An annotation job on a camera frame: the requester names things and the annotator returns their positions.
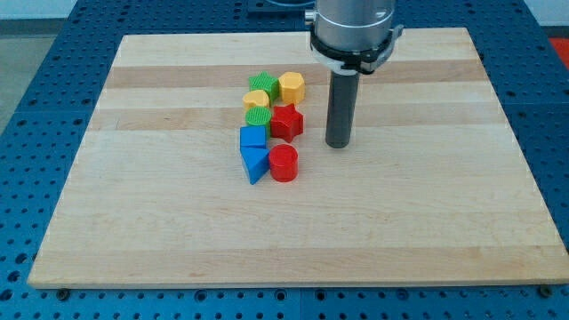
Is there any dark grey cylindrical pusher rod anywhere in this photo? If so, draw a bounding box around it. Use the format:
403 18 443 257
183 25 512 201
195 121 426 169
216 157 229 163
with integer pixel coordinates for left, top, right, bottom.
325 72 359 148

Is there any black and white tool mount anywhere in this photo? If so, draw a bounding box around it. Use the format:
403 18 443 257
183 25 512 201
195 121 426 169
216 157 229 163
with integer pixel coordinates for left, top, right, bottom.
310 25 404 76

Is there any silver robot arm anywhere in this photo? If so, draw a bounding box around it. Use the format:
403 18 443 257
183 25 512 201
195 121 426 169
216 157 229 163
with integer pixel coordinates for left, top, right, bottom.
305 0 404 148

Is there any yellow hexagon block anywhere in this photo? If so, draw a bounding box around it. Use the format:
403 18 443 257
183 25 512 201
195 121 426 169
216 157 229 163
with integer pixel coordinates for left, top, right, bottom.
278 72 306 104

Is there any wooden board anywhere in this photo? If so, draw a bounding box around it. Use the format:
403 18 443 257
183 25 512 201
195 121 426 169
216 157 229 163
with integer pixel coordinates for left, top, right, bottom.
28 28 568 289

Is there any red star block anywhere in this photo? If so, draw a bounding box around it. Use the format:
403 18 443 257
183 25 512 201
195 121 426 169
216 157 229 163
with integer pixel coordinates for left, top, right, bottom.
270 104 304 142

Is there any green star block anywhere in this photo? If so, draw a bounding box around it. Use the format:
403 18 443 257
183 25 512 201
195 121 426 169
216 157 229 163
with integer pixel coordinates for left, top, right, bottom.
248 71 280 102

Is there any yellow heart block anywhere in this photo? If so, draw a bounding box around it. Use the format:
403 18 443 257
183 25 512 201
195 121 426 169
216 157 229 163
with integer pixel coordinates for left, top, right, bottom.
242 90 270 111

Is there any green cylinder block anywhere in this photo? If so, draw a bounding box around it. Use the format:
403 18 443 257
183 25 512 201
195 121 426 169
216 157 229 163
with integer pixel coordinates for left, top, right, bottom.
244 106 272 136

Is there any red cylinder block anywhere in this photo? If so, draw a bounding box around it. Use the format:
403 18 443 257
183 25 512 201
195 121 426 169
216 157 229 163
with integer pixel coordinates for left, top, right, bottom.
268 144 299 182

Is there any blue cube block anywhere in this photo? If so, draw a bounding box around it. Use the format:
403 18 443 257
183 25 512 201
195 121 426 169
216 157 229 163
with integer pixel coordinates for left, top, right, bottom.
239 126 268 148

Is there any blue triangle block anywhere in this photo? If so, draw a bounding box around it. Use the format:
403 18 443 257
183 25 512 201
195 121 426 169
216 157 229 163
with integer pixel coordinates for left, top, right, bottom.
240 147 269 185

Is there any blue perforated table plate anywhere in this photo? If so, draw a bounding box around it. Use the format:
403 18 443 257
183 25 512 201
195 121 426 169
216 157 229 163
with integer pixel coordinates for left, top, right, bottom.
1 1 568 319

